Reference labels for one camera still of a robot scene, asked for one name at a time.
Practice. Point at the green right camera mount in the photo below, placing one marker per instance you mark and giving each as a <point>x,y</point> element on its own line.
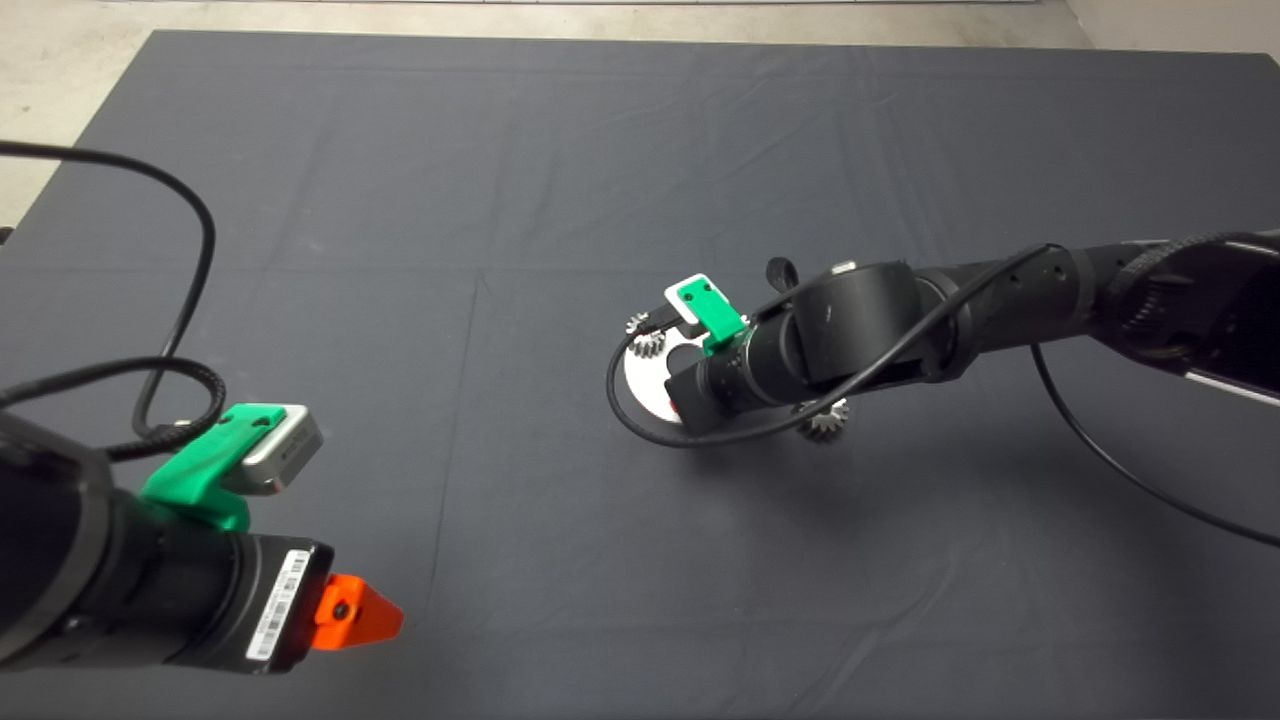
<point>720,320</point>

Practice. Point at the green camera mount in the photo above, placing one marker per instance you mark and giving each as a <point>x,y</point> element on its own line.
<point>190,470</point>
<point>720,320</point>

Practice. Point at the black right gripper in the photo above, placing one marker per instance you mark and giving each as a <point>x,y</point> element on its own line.
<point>730,385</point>

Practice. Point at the larger steel gear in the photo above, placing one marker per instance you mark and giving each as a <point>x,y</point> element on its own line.
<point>825,422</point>

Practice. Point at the round metal plate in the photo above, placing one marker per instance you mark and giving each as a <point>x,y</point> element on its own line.
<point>645,385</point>

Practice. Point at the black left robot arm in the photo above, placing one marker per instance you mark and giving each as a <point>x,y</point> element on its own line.
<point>50,545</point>

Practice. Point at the silver camera box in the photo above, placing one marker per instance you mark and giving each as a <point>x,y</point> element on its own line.
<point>288,450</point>
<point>682,308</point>

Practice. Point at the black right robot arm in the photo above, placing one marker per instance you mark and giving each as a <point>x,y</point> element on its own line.
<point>1000,300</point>

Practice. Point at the dark grey table cloth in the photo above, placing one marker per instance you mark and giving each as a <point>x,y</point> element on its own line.
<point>500,180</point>

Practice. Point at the black corrugated conduit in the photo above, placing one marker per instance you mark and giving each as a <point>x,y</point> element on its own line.
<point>212,385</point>

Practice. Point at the silver left camera box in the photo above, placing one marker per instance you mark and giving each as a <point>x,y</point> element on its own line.
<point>288,450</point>

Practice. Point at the green left camera mount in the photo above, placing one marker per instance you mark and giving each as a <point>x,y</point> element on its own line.
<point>190,470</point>

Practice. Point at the silver right camera box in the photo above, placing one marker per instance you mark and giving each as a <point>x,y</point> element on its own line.
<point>682,308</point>

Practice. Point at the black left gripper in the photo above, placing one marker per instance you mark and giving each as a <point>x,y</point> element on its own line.
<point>200,595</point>

